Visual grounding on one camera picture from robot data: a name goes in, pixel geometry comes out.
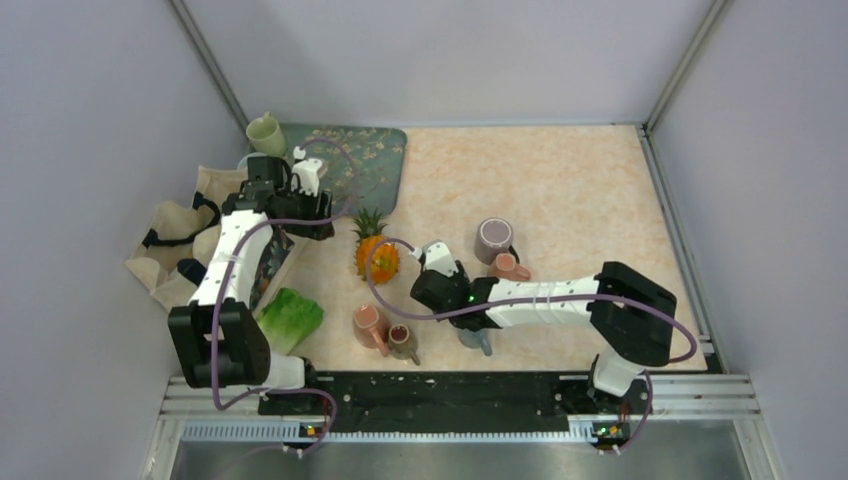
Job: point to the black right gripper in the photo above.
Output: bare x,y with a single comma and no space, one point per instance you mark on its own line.
461,274

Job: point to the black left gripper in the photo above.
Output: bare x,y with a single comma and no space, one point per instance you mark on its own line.
324,206

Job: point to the light green mug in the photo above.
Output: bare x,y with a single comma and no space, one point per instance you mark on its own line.
266,136

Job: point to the blue grey mug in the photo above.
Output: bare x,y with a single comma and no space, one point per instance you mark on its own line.
475,340

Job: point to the salmon pink mug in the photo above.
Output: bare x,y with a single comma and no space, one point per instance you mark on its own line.
506,266

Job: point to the clear light blue cup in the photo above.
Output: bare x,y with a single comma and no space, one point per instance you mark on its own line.
243,163

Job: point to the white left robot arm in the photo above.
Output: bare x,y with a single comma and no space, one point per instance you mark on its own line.
217,339

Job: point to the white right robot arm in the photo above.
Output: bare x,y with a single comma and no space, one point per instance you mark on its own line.
632,313

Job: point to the small brown mug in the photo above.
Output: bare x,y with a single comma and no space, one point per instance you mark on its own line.
403,344

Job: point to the mauve purple mug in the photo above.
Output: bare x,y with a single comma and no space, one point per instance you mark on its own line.
493,237

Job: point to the orange toy pineapple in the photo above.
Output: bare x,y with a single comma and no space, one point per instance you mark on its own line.
383,260

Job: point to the floral dark green tray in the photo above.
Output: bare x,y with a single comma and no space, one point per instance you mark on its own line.
378,154

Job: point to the beige canvas tote bag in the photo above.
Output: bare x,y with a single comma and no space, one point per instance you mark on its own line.
173,257

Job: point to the green toy lettuce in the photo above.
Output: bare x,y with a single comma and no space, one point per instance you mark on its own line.
288,319

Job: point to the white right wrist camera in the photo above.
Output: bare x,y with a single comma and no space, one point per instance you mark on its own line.
436,256

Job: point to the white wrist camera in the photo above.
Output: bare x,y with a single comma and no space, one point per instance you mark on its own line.
436,256
306,173

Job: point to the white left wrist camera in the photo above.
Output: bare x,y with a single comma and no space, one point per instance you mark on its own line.
306,173

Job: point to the pink mug with handle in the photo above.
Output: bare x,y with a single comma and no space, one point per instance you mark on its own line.
371,329

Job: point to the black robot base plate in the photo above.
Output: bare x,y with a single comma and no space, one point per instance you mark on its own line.
456,402

